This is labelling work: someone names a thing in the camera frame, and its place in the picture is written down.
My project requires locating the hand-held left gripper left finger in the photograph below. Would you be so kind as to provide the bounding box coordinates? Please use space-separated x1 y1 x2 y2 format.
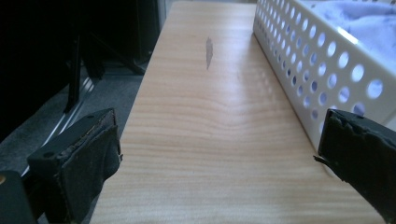
26 107 123 224

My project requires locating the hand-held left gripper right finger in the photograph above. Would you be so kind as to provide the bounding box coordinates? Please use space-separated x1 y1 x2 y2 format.
313 108 396 224

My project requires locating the white perforated plastic basket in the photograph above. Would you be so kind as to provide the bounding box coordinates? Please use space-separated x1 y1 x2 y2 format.
252 0 396 152

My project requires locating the light blue cloth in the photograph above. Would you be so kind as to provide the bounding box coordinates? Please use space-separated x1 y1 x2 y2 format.
300 0 396 74

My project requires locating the black metal stand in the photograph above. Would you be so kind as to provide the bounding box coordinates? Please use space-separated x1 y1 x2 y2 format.
62 31 148 115

